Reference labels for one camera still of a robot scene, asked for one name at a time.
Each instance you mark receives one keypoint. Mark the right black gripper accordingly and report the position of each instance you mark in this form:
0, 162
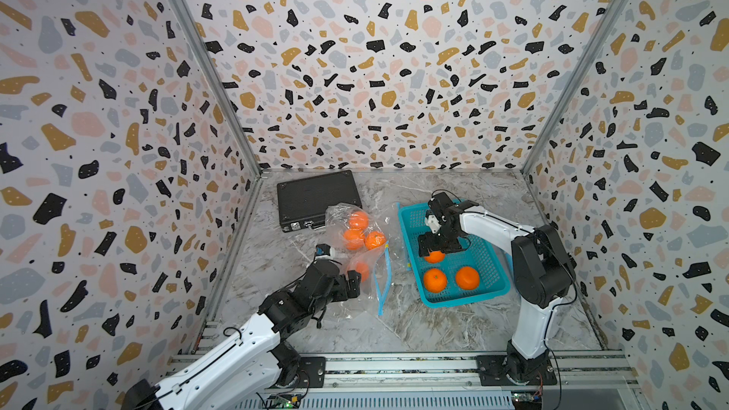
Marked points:
428, 246

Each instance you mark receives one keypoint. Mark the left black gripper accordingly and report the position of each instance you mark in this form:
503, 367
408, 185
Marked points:
344, 290

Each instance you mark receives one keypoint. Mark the orange fruit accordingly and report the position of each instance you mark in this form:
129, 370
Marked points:
434, 257
358, 220
435, 281
364, 270
354, 239
467, 279
374, 240

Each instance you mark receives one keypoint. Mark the clear zip-top plastic bag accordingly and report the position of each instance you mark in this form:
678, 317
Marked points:
378, 291

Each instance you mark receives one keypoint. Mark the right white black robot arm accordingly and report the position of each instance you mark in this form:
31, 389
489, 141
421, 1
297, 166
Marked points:
541, 268

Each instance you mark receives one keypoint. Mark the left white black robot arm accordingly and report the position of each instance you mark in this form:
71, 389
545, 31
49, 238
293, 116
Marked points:
256, 355

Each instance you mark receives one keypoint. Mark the teal plastic mesh basket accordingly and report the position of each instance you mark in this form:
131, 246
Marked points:
477, 254

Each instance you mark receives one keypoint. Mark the black ribbed metal briefcase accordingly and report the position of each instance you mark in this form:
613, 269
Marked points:
302, 204

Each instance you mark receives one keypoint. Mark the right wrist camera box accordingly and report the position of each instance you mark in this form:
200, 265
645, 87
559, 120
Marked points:
435, 221

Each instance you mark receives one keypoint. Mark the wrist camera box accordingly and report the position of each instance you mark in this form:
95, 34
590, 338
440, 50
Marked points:
435, 221
323, 252

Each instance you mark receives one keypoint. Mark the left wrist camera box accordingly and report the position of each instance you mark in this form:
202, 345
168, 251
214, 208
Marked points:
323, 252

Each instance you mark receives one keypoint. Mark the aluminium front rail frame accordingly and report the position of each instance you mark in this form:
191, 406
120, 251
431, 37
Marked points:
578, 379

